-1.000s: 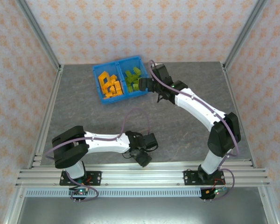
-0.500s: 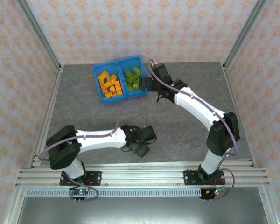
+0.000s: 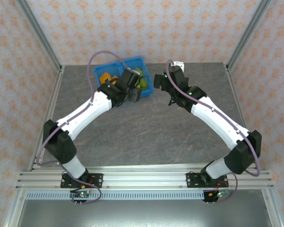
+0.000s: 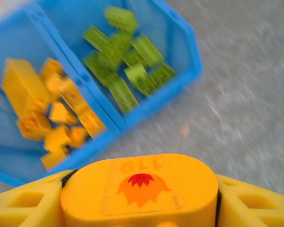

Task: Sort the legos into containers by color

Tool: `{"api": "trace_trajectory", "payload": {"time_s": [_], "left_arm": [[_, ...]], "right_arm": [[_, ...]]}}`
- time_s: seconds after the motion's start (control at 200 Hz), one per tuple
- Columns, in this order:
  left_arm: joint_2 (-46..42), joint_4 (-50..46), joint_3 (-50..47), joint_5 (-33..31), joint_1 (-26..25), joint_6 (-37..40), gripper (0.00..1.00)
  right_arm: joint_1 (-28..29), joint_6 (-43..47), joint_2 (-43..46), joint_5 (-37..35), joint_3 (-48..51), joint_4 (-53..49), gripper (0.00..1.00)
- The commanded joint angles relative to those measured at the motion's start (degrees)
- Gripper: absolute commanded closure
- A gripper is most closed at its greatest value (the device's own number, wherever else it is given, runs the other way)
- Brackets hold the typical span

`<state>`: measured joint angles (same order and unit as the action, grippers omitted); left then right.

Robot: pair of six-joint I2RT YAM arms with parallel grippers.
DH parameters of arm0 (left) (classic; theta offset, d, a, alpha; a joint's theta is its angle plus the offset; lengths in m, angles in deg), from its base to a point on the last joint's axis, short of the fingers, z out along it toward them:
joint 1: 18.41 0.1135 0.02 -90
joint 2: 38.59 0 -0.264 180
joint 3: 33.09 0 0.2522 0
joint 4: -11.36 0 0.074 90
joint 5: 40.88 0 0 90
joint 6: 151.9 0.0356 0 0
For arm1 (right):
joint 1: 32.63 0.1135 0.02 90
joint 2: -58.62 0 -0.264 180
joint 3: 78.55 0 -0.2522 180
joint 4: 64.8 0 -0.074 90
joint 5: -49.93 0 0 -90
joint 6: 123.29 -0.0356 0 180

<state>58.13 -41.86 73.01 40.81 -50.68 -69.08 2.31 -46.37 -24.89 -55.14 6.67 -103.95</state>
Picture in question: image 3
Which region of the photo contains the orange lego window frame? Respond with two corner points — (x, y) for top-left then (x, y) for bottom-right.
(99, 72), (112, 85)

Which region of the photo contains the blue plastic bin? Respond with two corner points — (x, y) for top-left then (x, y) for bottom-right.
(120, 56), (155, 97)
(94, 62), (124, 90)

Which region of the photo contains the aluminium table edge bar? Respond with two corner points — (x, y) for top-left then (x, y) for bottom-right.
(28, 164), (260, 173)

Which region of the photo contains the grey metal lower panel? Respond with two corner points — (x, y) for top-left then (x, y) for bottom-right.
(16, 200), (273, 227)

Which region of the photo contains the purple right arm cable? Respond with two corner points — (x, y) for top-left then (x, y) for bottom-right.
(165, 59), (261, 204)

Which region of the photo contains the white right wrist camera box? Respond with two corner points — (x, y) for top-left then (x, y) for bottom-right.
(171, 61), (185, 71)

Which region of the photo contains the aluminium table side rail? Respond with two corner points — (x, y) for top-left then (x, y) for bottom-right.
(27, 65), (65, 171)
(224, 63), (261, 171)

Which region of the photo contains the aluminium upright post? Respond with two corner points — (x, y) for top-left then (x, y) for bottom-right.
(15, 0), (63, 73)
(226, 0), (273, 71)

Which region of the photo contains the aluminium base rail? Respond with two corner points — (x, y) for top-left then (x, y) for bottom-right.
(15, 171), (275, 190)

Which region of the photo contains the grey slotted cable duct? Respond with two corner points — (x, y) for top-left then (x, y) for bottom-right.
(26, 191), (208, 201)

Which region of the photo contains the aluminium frame leg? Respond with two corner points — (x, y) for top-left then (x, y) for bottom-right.
(2, 189), (27, 227)
(260, 189), (284, 227)

